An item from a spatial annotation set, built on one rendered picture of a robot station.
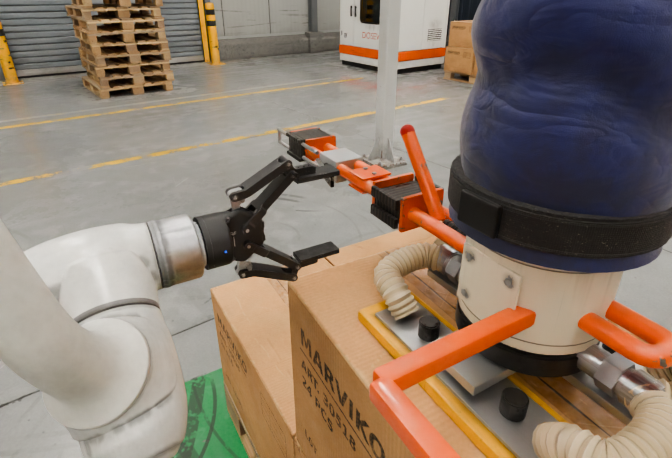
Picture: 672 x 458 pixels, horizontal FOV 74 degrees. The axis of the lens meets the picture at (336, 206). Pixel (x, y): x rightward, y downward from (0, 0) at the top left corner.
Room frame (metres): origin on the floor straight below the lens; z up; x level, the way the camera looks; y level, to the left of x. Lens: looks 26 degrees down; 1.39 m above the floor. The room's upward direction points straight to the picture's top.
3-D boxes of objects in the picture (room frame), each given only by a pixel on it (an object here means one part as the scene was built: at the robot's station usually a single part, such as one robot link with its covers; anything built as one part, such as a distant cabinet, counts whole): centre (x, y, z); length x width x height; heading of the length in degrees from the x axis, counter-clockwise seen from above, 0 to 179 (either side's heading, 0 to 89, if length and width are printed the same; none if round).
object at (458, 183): (0.45, -0.24, 1.19); 0.23 x 0.23 x 0.04
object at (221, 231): (0.55, 0.15, 1.07); 0.09 x 0.07 x 0.08; 119
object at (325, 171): (0.62, 0.03, 1.14); 0.07 x 0.03 x 0.01; 119
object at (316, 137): (0.98, 0.05, 1.07); 0.08 x 0.07 x 0.05; 30
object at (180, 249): (0.51, 0.21, 1.07); 0.09 x 0.06 x 0.09; 29
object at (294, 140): (0.90, 0.07, 1.07); 0.31 x 0.03 x 0.05; 30
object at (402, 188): (0.67, -0.12, 1.07); 0.10 x 0.08 x 0.06; 120
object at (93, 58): (7.05, 3.20, 0.65); 1.29 x 1.10 x 1.31; 36
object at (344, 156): (0.86, -0.01, 1.07); 0.07 x 0.07 x 0.04; 30
